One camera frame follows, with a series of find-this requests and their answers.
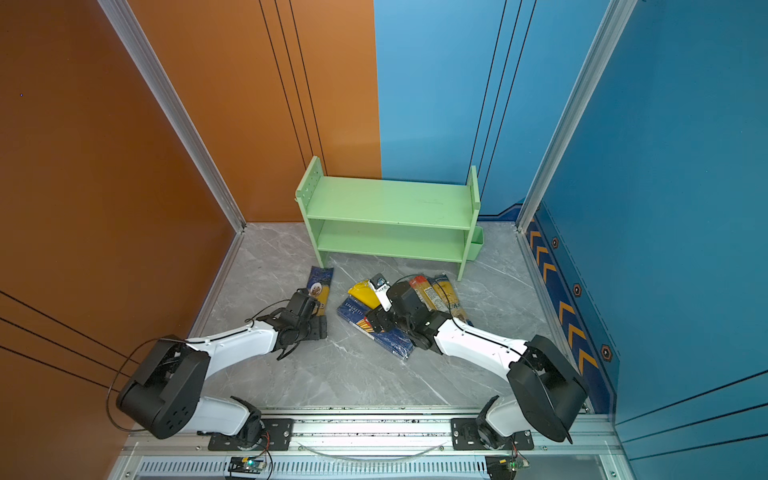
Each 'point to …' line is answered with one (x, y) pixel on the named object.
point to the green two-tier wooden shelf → (399, 219)
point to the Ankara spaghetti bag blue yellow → (322, 275)
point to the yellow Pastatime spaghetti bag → (366, 293)
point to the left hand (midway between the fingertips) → (316, 323)
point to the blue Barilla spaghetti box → (397, 341)
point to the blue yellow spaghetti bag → (443, 282)
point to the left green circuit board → (246, 465)
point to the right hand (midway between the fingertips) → (377, 302)
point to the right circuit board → (504, 467)
